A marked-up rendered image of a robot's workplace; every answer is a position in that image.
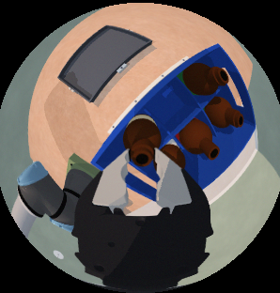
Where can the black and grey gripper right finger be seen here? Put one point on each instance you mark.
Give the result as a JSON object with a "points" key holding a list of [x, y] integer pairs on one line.
{"points": [[178, 191]]}

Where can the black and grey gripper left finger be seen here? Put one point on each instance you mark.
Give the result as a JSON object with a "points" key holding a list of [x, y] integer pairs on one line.
{"points": [[106, 191]]}

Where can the blue plastic crate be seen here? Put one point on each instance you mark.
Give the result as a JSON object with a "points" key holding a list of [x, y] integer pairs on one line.
{"points": [[175, 105]]}

